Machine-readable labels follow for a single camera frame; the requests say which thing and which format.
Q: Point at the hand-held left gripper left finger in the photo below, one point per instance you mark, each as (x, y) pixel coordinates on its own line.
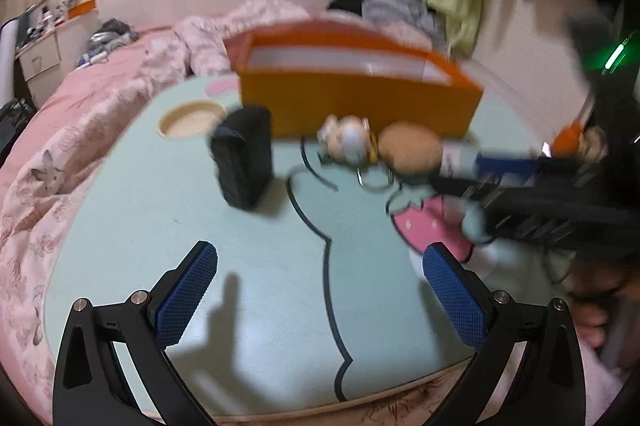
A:
(185, 296)

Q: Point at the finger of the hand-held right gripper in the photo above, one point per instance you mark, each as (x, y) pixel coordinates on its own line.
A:
(465, 188)
(505, 165)

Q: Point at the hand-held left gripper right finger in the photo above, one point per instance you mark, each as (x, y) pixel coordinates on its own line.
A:
(455, 301)

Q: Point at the brown-headed plush toy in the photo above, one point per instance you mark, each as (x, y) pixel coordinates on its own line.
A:
(410, 150)

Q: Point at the orange cardboard box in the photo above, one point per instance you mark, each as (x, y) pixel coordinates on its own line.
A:
(350, 100)

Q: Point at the black rectangular case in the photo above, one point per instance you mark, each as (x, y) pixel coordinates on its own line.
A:
(242, 155)

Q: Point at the beige plush cloth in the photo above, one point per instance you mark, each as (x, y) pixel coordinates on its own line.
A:
(594, 145)

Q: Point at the pink fleece clothing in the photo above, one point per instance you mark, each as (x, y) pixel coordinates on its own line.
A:
(600, 381)

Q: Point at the grey clothing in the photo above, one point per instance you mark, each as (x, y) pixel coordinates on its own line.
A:
(395, 5)

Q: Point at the black clothing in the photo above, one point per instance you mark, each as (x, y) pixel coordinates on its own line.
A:
(347, 1)

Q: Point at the pink bed sheet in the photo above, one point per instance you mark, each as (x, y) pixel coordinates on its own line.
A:
(100, 75)

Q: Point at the black bag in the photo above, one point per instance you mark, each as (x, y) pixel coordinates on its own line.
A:
(15, 120)

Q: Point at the pink floral quilt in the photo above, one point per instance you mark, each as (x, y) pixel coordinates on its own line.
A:
(205, 35)

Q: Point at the grey-blue patterned clothes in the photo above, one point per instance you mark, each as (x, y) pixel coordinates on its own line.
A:
(110, 35)

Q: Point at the white nightstand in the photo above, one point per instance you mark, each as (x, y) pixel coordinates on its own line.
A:
(40, 55)

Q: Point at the small orange box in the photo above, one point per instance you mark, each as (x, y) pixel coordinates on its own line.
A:
(82, 8)

